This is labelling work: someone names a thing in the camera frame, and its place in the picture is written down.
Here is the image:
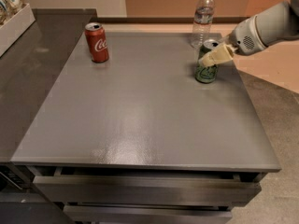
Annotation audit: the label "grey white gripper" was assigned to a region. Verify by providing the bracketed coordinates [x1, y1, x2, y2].
[199, 15, 267, 67]

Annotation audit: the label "green soda can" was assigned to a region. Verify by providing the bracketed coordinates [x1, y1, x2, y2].
[195, 39, 219, 84]

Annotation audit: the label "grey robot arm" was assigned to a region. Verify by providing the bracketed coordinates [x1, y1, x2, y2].
[199, 0, 299, 67]

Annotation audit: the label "red coke can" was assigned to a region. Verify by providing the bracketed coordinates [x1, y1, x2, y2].
[85, 22, 109, 63]

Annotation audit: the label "clear plastic water bottle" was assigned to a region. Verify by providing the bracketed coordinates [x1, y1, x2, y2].
[191, 0, 215, 49]

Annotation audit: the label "upper steel drawer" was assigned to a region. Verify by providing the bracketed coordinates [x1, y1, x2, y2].
[34, 172, 261, 207]

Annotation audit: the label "steel drawer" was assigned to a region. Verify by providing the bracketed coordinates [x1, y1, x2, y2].
[64, 205, 232, 224]
[34, 172, 261, 207]

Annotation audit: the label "dark grey side counter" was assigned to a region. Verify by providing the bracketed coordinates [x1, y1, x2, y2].
[0, 8, 96, 224]

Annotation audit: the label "lower steel drawer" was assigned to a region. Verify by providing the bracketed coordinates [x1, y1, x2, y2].
[64, 205, 232, 224]

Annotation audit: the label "white snack box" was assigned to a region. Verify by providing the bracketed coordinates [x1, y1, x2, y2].
[0, 4, 36, 57]

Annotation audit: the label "snack packets in box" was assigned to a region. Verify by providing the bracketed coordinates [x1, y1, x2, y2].
[0, 0, 24, 25]

